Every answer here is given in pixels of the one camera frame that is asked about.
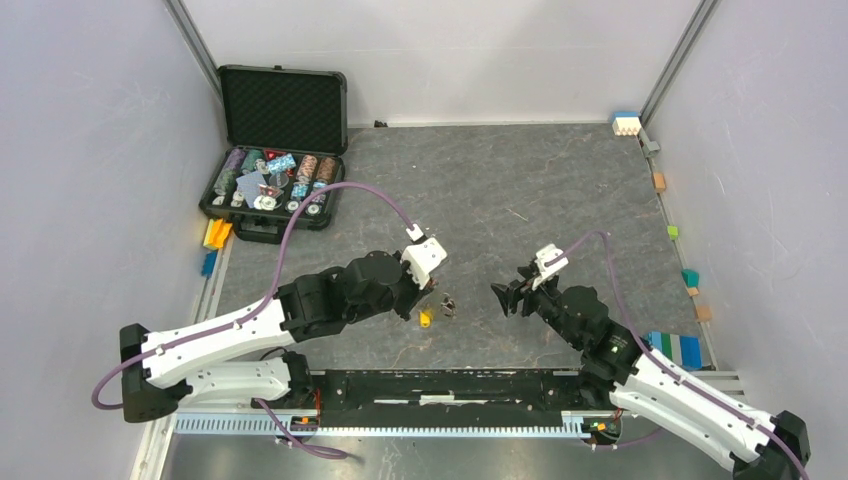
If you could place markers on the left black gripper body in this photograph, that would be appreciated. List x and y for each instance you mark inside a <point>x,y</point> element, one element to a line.
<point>408,292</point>

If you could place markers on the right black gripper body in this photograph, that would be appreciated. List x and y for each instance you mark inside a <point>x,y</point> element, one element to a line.
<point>543,300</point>

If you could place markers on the yellow tag key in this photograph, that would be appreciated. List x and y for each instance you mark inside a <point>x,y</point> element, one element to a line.
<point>425,319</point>

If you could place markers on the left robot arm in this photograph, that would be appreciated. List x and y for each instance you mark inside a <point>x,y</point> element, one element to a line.
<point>202,361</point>

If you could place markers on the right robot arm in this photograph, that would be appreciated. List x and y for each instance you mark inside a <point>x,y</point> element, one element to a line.
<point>621,369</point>

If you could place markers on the teal cube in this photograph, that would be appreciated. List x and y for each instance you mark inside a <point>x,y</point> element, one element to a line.
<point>690,277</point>

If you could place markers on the blue green lego stack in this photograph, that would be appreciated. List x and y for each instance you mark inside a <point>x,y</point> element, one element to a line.
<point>682,350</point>

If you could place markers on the tan wooden cube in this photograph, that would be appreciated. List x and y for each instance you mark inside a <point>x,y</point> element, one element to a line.
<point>703,313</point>

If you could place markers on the orange wooden cube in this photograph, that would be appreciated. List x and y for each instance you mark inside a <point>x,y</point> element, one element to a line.
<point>659,182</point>

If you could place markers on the grey block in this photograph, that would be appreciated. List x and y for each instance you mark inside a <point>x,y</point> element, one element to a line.
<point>649,147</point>

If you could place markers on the white blue toy block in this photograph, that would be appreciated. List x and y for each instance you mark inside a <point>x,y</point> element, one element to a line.
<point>626,123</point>

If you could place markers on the yellow orange toy block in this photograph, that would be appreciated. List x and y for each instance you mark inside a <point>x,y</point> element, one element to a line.
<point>216,234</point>

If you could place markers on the black poker chip case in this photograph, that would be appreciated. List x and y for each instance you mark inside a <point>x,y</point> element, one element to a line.
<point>286,133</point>

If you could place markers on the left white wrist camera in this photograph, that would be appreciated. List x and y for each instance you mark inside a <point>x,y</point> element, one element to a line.
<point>422,257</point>

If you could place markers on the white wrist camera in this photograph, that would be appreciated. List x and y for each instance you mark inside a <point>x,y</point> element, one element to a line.
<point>422,257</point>
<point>548,262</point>

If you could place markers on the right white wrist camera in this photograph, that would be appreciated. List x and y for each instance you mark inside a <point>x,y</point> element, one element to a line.
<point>548,262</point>

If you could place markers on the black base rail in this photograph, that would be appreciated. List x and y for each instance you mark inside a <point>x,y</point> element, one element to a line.
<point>442,398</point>

